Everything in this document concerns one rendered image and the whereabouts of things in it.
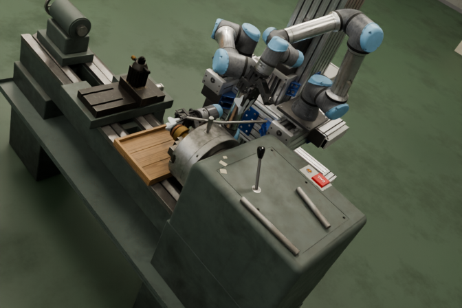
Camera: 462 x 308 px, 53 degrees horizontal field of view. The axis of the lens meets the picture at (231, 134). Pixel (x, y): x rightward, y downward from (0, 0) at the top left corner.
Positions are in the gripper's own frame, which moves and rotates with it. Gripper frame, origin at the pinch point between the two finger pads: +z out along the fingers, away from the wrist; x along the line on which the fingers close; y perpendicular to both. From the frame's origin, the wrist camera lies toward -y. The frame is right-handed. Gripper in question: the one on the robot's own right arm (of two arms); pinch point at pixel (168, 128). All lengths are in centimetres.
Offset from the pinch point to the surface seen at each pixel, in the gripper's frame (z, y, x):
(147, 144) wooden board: 0.1, 9.9, -19.0
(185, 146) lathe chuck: 9.2, -20.0, 10.1
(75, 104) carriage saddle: 20, 46, -16
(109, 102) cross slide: 6.3, 37.6, -11.4
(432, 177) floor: -325, -76, -108
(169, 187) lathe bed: 5.4, -16.6, -21.5
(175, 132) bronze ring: 0.5, -5.0, 2.3
